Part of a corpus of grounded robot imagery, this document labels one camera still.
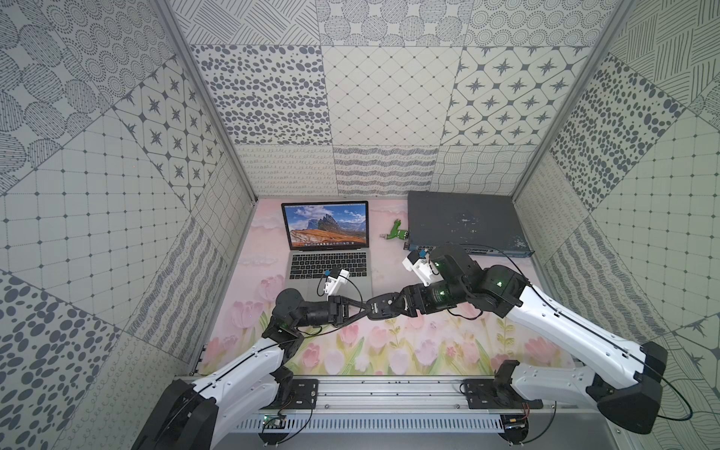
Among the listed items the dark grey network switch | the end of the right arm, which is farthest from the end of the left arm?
the dark grey network switch

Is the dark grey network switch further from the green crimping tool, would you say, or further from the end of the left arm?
the end of the left arm

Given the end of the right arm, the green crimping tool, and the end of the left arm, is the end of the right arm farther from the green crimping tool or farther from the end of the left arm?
the green crimping tool

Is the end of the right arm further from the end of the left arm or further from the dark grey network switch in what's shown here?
the dark grey network switch

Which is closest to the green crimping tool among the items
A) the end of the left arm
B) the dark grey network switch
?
the dark grey network switch

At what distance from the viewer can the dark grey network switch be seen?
1.04 metres

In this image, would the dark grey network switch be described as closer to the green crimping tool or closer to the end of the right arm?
the green crimping tool
